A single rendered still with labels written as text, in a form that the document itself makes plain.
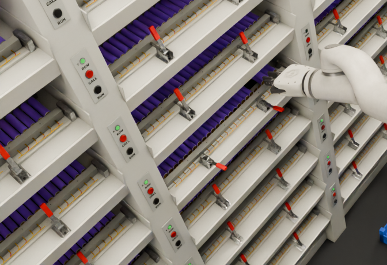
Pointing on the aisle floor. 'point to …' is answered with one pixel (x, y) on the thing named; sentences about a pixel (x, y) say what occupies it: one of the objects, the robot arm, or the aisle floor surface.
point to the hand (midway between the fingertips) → (271, 78)
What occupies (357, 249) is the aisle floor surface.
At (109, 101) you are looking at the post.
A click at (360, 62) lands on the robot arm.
